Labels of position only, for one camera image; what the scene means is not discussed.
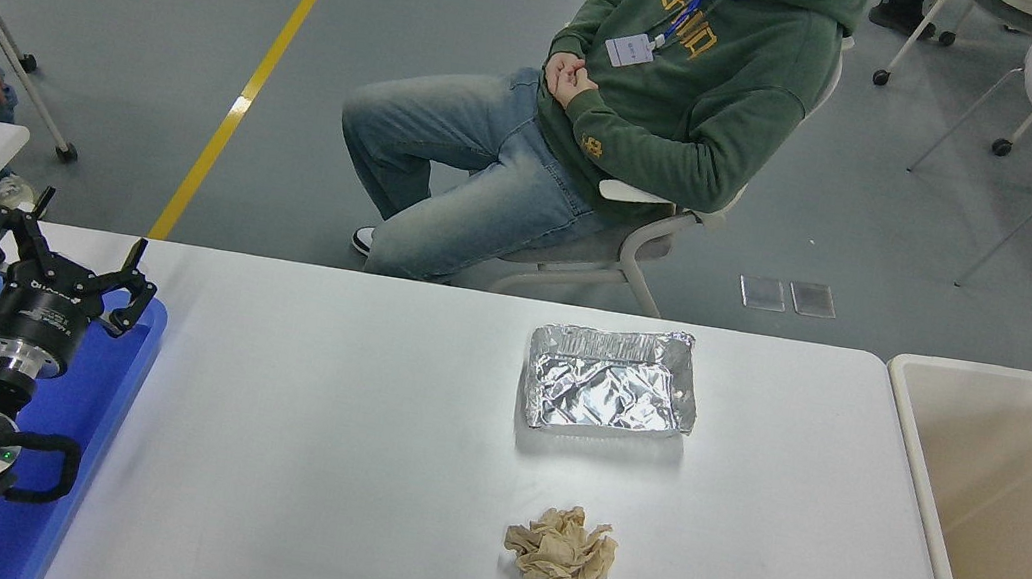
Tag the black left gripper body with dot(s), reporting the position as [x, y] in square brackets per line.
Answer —
[38, 313]

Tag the silver foil tray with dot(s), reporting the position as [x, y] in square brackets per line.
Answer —
[609, 383]

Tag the person's right hand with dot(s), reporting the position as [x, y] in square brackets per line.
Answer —
[563, 72]

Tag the person's left hand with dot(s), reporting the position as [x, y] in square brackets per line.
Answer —
[576, 91]

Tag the clear square floor plate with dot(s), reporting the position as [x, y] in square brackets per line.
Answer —
[813, 299]
[763, 293]

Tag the chair with black casters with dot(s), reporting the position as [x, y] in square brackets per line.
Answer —
[881, 77]

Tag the grey white chair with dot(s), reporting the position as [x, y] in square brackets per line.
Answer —
[582, 248]

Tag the crumpled tan paper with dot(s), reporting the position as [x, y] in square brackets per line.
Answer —
[560, 550]

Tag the metal chair frame with casters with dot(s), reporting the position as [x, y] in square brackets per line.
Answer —
[67, 152]

